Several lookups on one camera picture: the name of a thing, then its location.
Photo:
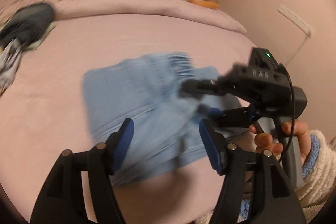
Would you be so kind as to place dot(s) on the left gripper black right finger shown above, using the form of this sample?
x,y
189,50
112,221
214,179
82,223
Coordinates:
x,y
272,198

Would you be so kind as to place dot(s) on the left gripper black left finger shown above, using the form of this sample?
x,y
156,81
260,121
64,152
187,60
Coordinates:
x,y
61,199

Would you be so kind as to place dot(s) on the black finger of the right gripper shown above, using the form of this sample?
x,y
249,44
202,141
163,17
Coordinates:
x,y
204,87
241,117

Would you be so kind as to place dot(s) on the light blue denim pants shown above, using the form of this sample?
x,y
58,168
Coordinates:
x,y
166,120

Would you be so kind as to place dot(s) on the grey crumpled garment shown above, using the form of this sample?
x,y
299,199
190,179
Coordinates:
x,y
10,62

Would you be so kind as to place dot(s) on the pink quilted duvet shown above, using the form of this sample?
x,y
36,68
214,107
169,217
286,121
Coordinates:
x,y
66,9

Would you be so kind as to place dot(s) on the pale green folded cloth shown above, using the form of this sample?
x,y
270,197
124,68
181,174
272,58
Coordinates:
x,y
37,44

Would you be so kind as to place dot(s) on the dark navy folded garment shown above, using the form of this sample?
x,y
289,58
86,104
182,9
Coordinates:
x,y
28,24

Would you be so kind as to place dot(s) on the white wall cable strip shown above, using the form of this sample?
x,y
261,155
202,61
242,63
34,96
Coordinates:
x,y
299,23

